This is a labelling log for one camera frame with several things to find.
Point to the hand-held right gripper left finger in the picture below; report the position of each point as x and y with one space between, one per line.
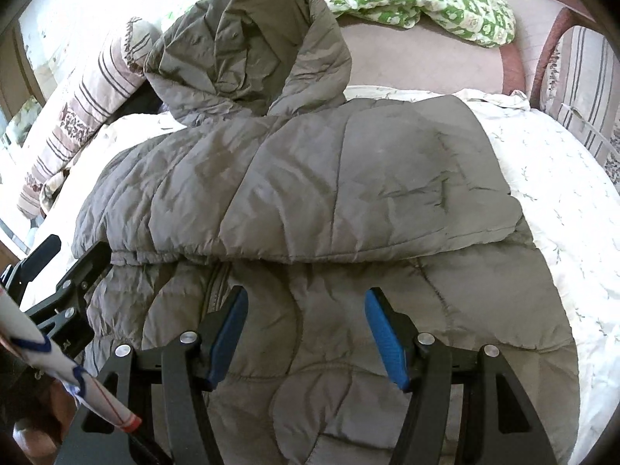
227 334

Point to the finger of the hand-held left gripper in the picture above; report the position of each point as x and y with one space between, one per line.
38 261
89 271

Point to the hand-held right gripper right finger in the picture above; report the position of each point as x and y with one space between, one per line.
385 339

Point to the olive quilted hooded jacket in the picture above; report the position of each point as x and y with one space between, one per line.
339 179

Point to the white tube with red band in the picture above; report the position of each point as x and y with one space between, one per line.
58 358

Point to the striped floral pillow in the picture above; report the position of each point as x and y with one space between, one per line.
77 111

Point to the white floral bed sheet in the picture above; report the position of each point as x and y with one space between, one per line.
557 193

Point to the striped floral cushion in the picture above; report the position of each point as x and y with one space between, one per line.
581 72

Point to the green checkered quilt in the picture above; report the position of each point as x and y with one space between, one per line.
436 0

